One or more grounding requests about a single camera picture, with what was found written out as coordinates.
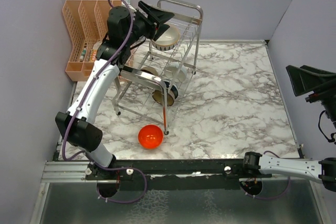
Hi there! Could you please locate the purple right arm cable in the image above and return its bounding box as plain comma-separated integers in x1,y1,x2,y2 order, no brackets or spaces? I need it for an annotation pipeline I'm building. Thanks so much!
239,152,292,201

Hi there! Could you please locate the white bowl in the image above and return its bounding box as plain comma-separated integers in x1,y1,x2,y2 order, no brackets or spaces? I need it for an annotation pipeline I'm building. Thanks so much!
170,66,187,82

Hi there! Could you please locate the beige speckled bowl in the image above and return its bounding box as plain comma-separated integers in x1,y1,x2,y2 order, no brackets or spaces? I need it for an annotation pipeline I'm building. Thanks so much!
151,25,181,51

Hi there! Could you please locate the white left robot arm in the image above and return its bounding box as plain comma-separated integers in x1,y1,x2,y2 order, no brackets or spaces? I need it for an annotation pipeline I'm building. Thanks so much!
55,1,174,179

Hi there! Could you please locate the small green white tube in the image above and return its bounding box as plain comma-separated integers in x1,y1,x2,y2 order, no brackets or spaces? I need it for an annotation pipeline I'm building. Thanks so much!
78,47,87,62

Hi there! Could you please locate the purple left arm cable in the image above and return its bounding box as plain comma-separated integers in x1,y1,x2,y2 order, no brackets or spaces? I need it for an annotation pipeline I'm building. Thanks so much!
62,0,150,205

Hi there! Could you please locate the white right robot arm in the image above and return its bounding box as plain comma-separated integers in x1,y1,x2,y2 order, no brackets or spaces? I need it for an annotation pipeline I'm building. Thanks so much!
241,65,335,192

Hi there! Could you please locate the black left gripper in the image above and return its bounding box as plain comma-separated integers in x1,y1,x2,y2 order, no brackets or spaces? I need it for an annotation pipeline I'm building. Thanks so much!
124,1,174,46

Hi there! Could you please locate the dark patterned cream-inside bowl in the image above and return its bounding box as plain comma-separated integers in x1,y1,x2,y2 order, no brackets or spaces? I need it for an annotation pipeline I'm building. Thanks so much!
152,86,179,106

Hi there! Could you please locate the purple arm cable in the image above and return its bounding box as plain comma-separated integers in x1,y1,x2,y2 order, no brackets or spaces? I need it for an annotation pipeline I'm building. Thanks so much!
239,152,292,201
62,0,150,205

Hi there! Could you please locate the red bowl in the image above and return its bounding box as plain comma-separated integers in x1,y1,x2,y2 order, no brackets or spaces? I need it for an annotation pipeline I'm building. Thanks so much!
138,124,164,149

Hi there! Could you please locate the steel wire dish rack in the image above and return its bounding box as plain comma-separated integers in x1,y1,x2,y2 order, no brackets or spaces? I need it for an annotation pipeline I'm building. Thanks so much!
113,0,204,134

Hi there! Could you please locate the black aluminium frame rail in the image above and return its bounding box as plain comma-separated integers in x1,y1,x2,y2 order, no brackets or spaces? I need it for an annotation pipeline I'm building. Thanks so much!
42,153,318,192

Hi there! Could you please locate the peach plastic file organizer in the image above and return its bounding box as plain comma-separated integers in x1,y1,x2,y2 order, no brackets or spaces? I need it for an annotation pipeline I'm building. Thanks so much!
62,0,111,82

